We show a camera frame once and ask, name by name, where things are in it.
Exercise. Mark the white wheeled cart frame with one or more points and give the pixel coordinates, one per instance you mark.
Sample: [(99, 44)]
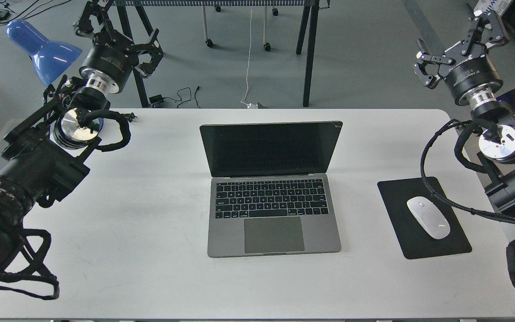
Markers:
[(255, 16)]

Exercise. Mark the black mouse pad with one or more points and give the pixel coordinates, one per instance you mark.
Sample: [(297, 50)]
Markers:
[(413, 240)]

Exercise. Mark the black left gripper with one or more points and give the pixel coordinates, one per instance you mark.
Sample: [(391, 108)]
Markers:
[(107, 62)]

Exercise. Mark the black power adapter with cable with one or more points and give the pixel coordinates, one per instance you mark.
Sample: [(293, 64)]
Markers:
[(184, 95)]

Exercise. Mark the blue desk lamp shade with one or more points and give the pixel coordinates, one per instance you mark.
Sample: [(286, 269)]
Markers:
[(49, 58)]

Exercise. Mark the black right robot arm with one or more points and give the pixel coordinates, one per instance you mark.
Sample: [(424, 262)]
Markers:
[(487, 141)]

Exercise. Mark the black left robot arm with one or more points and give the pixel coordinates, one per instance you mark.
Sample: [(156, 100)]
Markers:
[(46, 152)]

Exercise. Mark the white computer mouse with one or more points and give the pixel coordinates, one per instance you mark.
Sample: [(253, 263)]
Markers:
[(430, 218)]

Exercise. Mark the grey open laptop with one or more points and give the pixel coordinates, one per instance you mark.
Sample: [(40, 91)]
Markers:
[(270, 193)]

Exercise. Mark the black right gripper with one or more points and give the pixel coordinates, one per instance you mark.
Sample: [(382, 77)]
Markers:
[(470, 74)]

